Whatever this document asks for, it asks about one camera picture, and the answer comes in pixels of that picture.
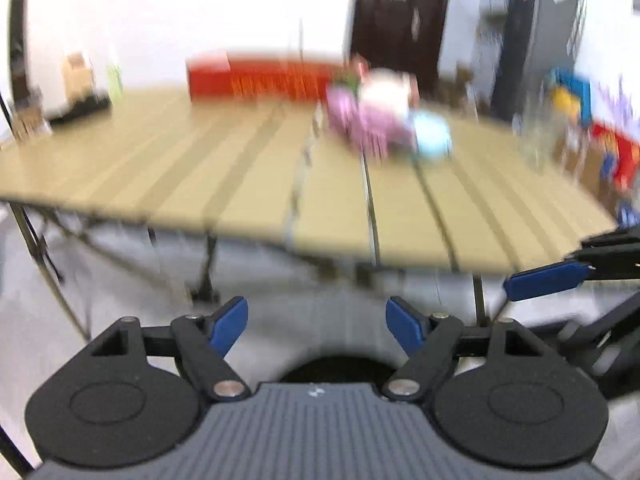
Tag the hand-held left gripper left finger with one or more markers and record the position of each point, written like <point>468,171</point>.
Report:
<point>227,322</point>

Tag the red cardboard box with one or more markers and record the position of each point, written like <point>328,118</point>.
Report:
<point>260,80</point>

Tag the dark brown entrance door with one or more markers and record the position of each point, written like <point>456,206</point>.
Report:
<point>400,20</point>

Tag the light blue soft item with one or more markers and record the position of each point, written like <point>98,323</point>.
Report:
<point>432,135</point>

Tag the white plush toy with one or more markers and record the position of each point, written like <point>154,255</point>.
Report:
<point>387,92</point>

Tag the tan slatted folding table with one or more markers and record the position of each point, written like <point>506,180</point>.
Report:
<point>200,170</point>

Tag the clear glass pitcher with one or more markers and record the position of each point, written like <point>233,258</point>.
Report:
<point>542,132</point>

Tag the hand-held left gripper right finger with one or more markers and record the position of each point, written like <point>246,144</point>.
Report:
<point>407,325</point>

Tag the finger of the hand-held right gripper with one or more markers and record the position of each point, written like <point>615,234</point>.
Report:
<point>595,327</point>
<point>545,280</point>

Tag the small brown box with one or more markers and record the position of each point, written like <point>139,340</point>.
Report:
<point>79,75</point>

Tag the clear snack jar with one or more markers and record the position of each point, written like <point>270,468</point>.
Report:
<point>30,122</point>

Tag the grey black cabinet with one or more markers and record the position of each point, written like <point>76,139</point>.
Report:
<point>537,35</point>

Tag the green spray bottle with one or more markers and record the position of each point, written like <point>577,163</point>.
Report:
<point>115,82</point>

